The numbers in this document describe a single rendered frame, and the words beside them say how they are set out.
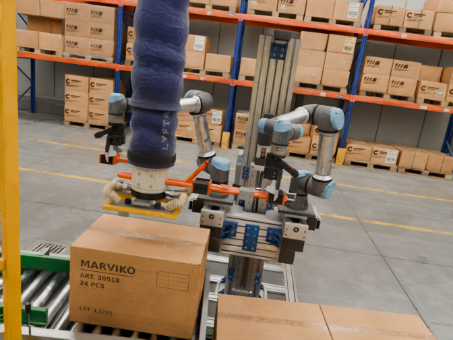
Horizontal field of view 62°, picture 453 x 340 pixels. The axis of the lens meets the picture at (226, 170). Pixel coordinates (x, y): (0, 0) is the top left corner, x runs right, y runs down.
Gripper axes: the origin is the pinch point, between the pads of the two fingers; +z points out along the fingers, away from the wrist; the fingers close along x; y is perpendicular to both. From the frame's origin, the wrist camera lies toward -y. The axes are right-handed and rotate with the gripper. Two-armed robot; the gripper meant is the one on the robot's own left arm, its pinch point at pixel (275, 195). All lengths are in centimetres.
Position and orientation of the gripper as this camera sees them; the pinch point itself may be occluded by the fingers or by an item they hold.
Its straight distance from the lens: 179.3
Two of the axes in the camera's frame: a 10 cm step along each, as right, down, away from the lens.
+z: -1.3, 9.6, 2.5
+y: -9.9, -1.5, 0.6
